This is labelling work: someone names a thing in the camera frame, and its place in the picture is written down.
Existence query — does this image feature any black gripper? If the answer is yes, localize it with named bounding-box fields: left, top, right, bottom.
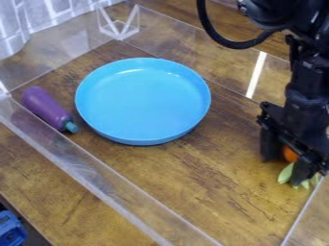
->
left=257, top=90, right=329, bottom=186

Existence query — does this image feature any orange toy carrot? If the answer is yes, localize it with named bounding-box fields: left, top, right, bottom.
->
left=278, top=145, right=320, bottom=189

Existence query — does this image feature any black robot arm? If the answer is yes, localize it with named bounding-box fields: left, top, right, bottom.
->
left=239, top=0, right=329, bottom=186

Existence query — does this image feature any clear acrylic back barrier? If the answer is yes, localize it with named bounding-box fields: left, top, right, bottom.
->
left=130, top=0, right=290, bottom=106

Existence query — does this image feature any clear acrylic barrier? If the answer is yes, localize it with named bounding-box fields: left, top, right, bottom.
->
left=130, top=0, right=290, bottom=106
left=0, top=83, right=222, bottom=246

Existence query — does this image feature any clear acrylic front barrier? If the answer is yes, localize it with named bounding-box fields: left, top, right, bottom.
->
left=0, top=83, right=222, bottom=246

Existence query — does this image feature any blue round plate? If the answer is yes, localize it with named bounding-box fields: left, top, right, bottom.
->
left=75, top=58, right=211, bottom=146

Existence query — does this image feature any purple toy eggplant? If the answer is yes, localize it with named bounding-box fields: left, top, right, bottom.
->
left=21, top=86, right=79, bottom=134

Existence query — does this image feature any blue object at corner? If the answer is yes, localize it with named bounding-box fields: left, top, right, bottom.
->
left=0, top=210, right=27, bottom=246

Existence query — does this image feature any white sheer curtain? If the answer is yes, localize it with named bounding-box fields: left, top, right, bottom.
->
left=0, top=0, right=122, bottom=61

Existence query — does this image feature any black braided cable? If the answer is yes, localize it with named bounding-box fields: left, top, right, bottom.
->
left=195, top=0, right=277, bottom=50

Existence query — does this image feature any clear acrylic corner bracket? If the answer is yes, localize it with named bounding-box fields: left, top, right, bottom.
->
left=96, top=5, right=140, bottom=41

